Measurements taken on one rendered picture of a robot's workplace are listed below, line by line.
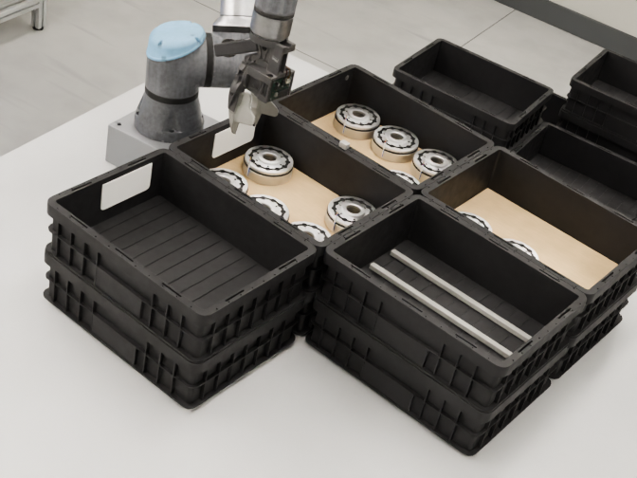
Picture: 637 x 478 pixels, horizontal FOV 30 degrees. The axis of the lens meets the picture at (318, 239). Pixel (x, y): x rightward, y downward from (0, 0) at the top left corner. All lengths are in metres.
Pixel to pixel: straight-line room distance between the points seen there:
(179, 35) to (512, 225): 0.80
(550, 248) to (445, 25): 2.82
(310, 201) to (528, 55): 2.84
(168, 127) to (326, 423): 0.78
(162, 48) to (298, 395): 0.79
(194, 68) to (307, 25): 2.46
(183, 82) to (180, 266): 0.49
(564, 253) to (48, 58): 2.47
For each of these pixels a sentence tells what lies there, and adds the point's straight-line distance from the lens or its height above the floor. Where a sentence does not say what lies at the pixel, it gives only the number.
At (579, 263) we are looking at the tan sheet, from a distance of 2.47.
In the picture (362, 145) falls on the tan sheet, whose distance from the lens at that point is 2.63.
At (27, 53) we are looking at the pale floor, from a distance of 4.46.
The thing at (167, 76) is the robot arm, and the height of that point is 0.95.
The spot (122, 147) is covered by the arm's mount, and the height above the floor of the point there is 0.76.
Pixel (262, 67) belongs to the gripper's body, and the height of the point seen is 1.13.
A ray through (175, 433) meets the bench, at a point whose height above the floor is 0.70.
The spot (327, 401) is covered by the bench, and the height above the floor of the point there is 0.70.
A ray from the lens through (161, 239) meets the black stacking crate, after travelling 2.25.
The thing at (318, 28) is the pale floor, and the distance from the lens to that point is 4.93.
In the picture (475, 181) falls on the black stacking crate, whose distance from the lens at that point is 2.53.
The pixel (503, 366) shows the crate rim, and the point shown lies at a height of 0.93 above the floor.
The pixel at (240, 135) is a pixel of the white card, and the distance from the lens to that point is 2.47.
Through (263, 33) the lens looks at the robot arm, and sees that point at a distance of 2.18.
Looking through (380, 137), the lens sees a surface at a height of 0.86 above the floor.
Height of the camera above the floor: 2.21
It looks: 36 degrees down
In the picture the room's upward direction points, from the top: 13 degrees clockwise
